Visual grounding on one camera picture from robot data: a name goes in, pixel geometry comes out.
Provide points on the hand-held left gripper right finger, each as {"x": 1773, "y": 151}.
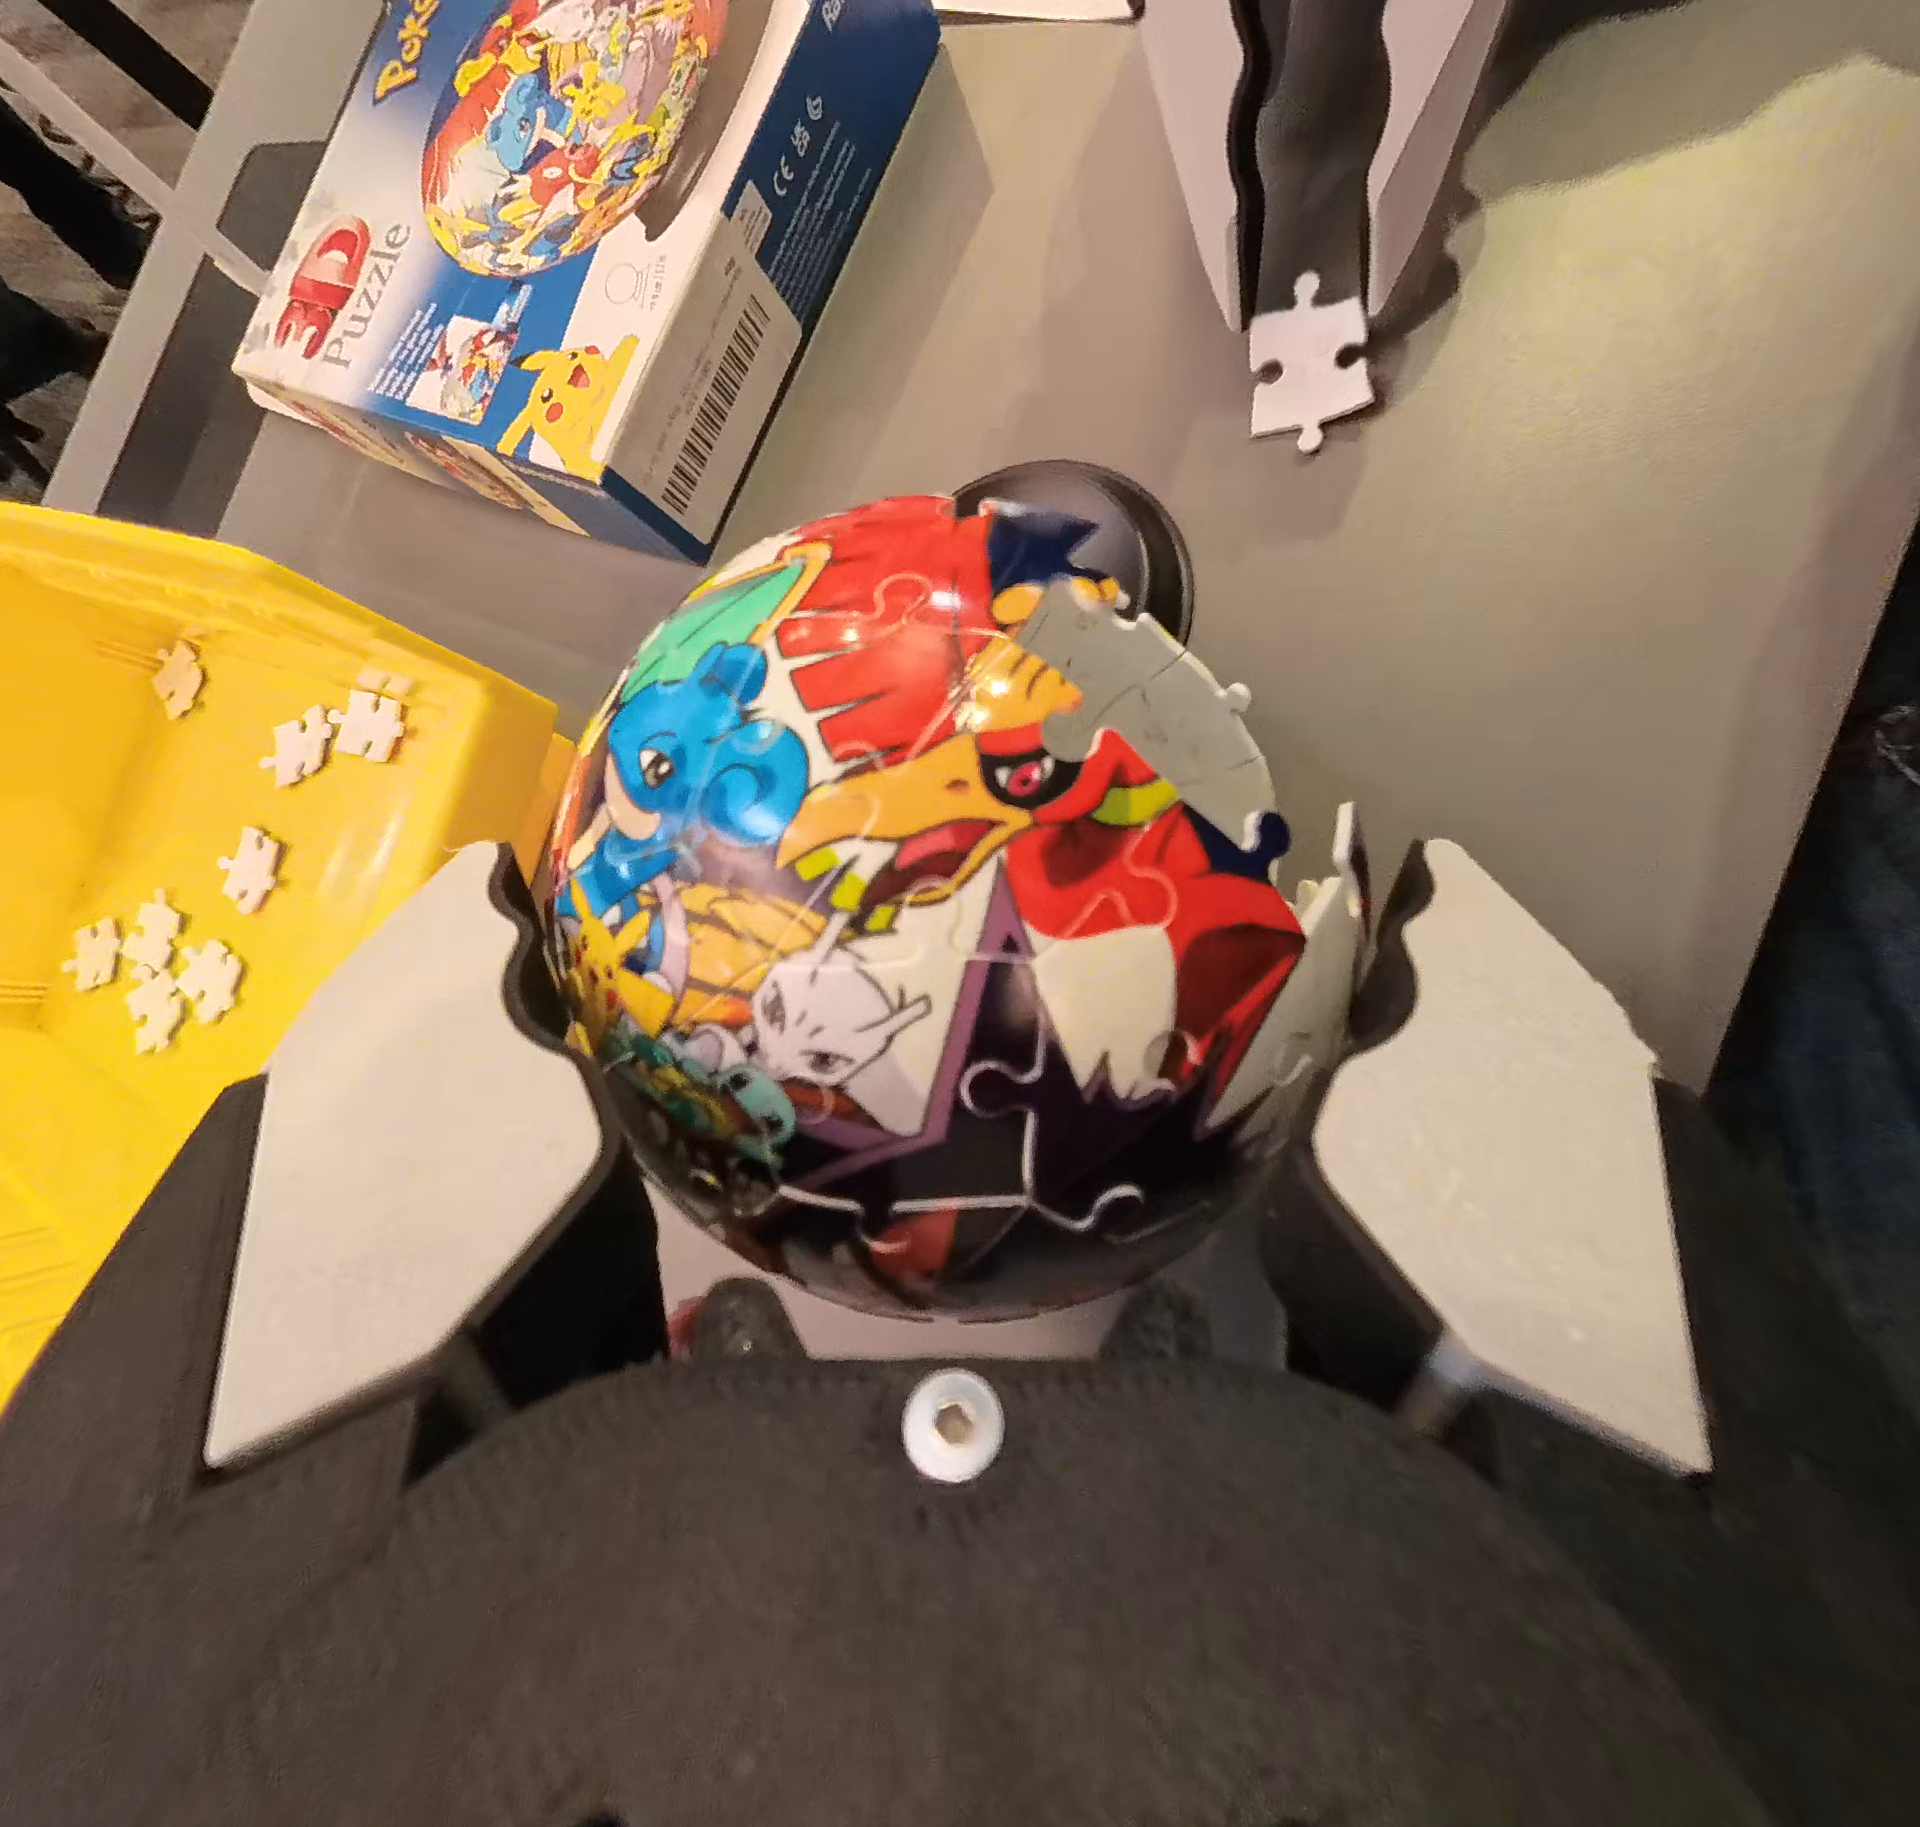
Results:
{"x": 1502, "y": 1199}

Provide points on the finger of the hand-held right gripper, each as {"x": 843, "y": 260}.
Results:
{"x": 1193, "y": 56}
{"x": 1447, "y": 42}

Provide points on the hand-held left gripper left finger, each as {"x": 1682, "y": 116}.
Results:
{"x": 404, "y": 1199}

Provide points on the white puzzle piece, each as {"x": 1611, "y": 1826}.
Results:
{"x": 1312, "y": 365}

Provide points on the black round ball stand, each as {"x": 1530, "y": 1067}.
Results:
{"x": 1110, "y": 525}

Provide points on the colourful puzzle ball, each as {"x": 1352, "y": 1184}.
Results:
{"x": 900, "y": 884}

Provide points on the pile of loose puzzle pieces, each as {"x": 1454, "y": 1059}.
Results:
{"x": 368, "y": 717}

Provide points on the blue puzzle box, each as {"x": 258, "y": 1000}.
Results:
{"x": 600, "y": 131}

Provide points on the person's blue jeans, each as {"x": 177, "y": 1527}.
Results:
{"x": 1847, "y": 958}

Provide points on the yellow plastic bin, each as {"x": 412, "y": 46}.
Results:
{"x": 91, "y": 777}

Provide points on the white table brace rod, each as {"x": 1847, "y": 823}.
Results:
{"x": 149, "y": 178}

